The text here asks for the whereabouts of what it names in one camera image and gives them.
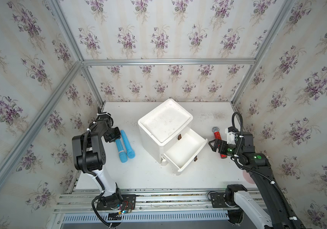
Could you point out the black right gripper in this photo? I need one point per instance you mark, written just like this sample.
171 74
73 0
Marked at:
223 143

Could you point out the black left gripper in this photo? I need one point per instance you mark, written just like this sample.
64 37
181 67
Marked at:
116 135

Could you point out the blue plastic tool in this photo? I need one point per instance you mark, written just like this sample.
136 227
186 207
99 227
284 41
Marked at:
129 149

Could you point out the white drawer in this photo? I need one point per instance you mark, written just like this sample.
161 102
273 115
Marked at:
184 151

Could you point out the white plastic drawer cabinet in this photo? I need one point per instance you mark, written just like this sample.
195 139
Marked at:
160 128

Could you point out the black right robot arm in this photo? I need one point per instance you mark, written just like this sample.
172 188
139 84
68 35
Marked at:
239 147

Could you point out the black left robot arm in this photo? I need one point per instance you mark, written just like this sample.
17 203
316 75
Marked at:
90 158

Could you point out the pink pen cup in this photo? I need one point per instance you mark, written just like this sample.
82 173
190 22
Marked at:
248 178

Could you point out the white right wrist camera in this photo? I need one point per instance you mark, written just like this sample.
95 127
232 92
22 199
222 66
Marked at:
231 135

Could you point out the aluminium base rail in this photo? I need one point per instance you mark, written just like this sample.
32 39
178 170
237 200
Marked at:
144 205

